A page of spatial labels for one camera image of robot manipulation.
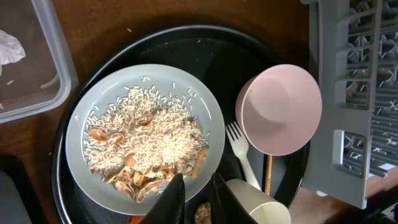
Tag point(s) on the grey plate with rice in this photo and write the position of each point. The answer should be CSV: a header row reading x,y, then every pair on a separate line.
x,y
136,129

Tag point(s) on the white plastic fork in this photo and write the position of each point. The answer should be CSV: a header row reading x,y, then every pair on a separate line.
x,y
240,147

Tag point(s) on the orange carrot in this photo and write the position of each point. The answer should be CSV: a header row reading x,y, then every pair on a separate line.
x,y
136,219

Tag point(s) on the wooden chopstick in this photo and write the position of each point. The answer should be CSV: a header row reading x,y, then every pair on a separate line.
x,y
268,175

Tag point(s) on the grey dishwasher rack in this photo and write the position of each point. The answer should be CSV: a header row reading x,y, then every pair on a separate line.
x,y
353,54

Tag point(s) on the black rectangular tray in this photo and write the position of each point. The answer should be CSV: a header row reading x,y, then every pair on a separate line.
x,y
19,201

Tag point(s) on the pink bowl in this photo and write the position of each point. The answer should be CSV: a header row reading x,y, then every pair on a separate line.
x,y
279,110

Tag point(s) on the white paper cup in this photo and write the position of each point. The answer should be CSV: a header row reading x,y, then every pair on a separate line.
x,y
261,207

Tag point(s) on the crumpled white tissue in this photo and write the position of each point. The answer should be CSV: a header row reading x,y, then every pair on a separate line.
x,y
11,50

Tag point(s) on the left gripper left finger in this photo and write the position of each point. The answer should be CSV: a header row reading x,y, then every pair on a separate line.
x,y
170,207

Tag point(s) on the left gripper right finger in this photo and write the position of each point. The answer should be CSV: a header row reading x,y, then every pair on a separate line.
x,y
225,207

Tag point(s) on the clear plastic bin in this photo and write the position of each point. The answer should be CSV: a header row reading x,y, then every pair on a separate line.
x,y
44,78

